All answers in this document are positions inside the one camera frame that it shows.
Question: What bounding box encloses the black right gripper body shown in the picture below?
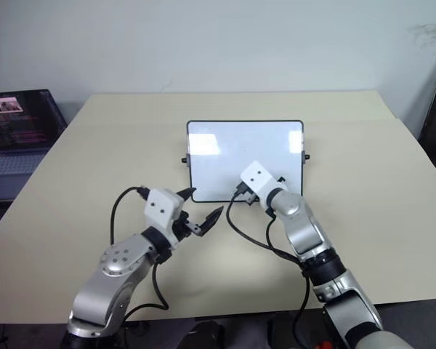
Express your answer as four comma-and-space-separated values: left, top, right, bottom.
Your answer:
243, 176, 288, 205

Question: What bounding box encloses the black-framed whiteboard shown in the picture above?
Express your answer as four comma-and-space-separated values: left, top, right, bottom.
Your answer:
180, 119, 312, 204

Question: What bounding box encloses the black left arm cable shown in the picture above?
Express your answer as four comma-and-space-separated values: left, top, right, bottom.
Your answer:
110, 185, 170, 323

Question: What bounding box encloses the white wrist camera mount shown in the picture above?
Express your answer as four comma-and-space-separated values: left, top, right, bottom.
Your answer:
144, 188, 185, 252
239, 159, 288, 214

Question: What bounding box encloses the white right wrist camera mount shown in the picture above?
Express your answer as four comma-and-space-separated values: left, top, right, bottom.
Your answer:
239, 159, 288, 214

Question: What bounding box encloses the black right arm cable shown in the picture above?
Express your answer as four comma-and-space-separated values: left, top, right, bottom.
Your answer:
225, 184, 312, 349

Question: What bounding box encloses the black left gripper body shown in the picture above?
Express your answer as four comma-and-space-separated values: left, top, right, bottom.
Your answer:
171, 209, 203, 242

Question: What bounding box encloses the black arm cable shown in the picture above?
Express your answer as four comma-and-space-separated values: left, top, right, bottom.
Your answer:
225, 184, 312, 349
110, 185, 170, 323

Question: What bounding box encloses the open laptop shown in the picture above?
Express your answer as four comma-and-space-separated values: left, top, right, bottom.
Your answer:
0, 89, 68, 203

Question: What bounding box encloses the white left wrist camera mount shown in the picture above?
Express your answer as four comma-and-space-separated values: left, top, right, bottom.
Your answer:
144, 188, 185, 252

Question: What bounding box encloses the black rounded shape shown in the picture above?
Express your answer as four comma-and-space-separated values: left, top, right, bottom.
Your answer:
182, 319, 227, 349

